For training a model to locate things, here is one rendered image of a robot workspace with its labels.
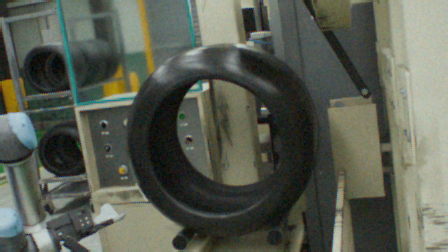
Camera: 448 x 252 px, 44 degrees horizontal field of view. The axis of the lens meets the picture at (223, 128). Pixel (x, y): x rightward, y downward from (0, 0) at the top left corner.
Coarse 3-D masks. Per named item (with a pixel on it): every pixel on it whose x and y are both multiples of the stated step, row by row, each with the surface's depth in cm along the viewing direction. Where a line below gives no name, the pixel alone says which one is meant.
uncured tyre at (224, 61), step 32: (192, 64) 150; (224, 64) 148; (256, 64) 149; (160, 96) 154; (256, 96) 147; (288, 96) 148; (128, 128) 160; (160, 128) 183; (288, 128) 148; (128, 160) 164; (160, 160) 183; (288, 160) 149; (160, 192) 159; (192, 192) 184; (224, 192) 183; (256, 192) 181; (288, 192) 151; (192, 224) 160; (224, 224) 157; (256, 224) 156
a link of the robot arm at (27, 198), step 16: (0, 128) 163; (16, 128) 164; (32, 128) 173; (0, 144) 163; (16, 144) 165; (32, 144) 167; (0, 160) 167; (16, 160) 167; (16, 176) 172; (32, 176) 176; (16, 192) 175; (32, 192) 177; (16, 208) 180; (32, 208) 179; (32, 224) 182
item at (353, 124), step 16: (336, 112) 173; (352, 112) 172; (368, 112) 171; (336, 128) 174; (352, 128) 173; (368, 128) 172; (336, 144) 175; (352, 144) 174; (368, 144) 173; (336, 160) 176; (352, 160) 175; (368, 160) 174; (336, 176) 177; (352, 176) 176; (368, 176) 175; (352, 192) 177; (368, 192) 176; (384, 192) 175
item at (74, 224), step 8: (80, 208) 152; (64, 216) 151; (72, 216) 150; (80, 216) 152; (88, 216) 153; (48, 224) 149; (56, 224) 150; (64, 224) 151; (72, 224) 152; (80, 224) 151; (88, 224) 152; (56, 232) 149; (64, 232) 151; (72, 232) 151; (80, 232) 151; (96, 232) 152; (56, 240) 147
